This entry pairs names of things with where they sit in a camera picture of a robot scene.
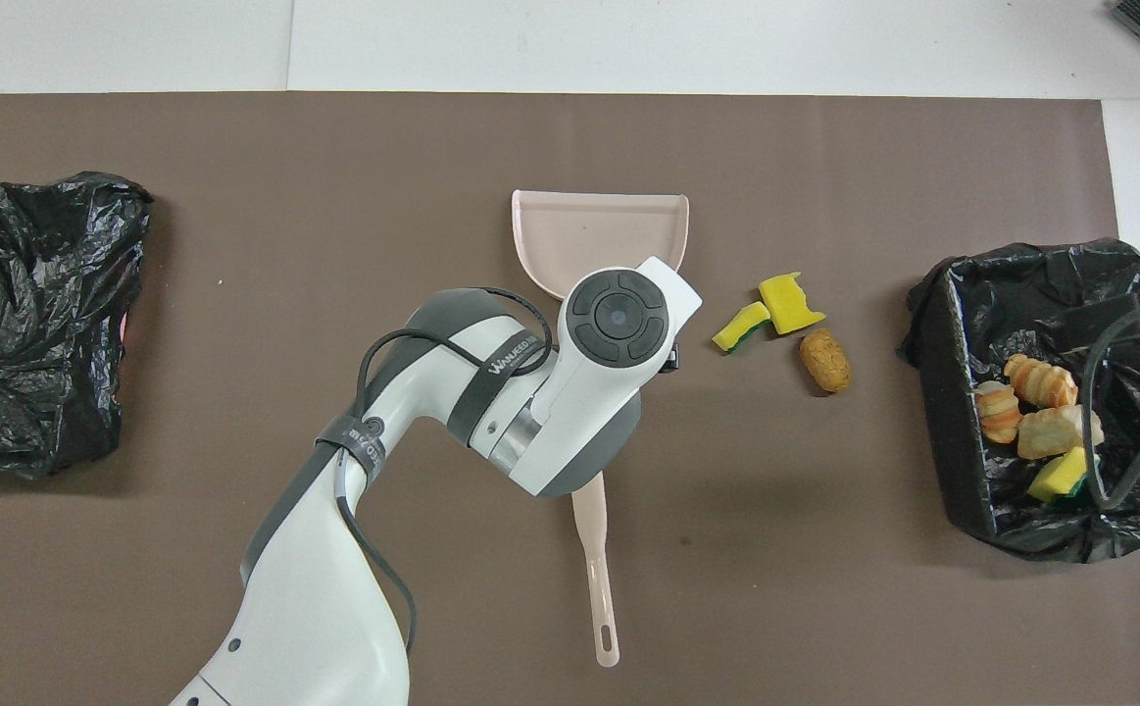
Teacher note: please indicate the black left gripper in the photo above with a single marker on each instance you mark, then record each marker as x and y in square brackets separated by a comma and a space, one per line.
[670, 359]

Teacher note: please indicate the toy croissant piece pale end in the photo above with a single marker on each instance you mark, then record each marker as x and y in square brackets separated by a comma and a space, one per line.
[1042, 382]

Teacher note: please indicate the brown table mat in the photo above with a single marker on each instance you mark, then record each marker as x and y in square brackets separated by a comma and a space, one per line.
[824, 588]

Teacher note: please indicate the crumpled black trash bag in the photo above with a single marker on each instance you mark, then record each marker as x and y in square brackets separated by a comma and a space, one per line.
[40, 343]

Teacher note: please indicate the striped toy croissant piece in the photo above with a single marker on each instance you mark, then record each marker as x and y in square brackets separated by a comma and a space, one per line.
[998, 414]

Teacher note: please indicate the yellow sponge block green base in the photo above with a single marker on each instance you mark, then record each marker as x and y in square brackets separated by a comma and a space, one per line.
[1062, 476]

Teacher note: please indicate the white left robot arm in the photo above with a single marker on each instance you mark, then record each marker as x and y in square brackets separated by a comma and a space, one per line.
[550, 422]

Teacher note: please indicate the pink plastic dustpan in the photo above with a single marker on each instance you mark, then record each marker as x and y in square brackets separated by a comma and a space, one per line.
[599, 226]

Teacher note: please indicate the yellow green sponge wedge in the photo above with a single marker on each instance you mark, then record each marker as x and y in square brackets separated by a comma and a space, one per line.
[741, 327]

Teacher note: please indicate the pale toy bread chunk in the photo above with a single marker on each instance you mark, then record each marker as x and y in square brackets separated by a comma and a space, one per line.
[1060, 432]

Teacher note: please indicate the yellow sponge piece notched edge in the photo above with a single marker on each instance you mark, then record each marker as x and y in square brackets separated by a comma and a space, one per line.
[789, 304]

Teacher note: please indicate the pink hand brush black bristles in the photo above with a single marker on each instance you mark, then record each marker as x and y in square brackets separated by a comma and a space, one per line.
[597, 549]

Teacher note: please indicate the open bin with black bag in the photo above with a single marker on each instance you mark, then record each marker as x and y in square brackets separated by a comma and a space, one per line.
[952, 412]

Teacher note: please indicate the brown toy potato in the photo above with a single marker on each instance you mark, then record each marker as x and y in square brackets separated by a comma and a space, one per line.
[825, 361]

